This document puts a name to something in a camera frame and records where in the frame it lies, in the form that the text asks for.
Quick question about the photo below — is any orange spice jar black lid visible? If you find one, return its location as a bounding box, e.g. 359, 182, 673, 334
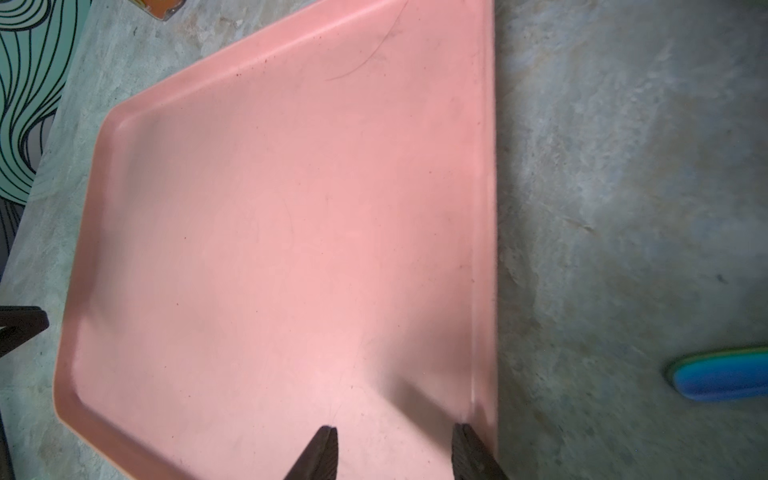
131, 0, 186, 21

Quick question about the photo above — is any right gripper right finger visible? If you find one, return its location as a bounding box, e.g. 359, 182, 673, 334
451, 423, 509, 480

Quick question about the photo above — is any rainbow iridescent spoon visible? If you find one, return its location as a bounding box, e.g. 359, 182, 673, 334
664, 346, 767, 402

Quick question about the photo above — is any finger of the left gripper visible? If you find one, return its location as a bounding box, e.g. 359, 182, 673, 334
0, 306, 49, 357

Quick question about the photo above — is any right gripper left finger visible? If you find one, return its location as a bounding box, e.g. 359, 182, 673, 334
285, 425, 339, 480

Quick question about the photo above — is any pink plastic tray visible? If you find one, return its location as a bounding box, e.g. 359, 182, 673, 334
53, 1, 498, 479

